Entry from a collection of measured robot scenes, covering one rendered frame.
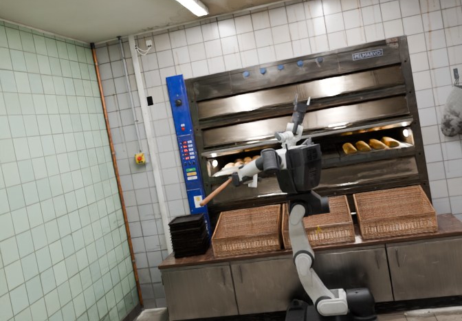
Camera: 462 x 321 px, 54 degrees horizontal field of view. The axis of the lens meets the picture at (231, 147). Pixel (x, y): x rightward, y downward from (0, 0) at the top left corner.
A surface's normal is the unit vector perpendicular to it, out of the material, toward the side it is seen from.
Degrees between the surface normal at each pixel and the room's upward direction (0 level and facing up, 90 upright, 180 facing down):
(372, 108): 70
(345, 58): 92
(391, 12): 90
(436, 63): 90
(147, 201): 90
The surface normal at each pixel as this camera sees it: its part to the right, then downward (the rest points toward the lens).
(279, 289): -0.19, 0.08
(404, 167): -0.24, -0.25
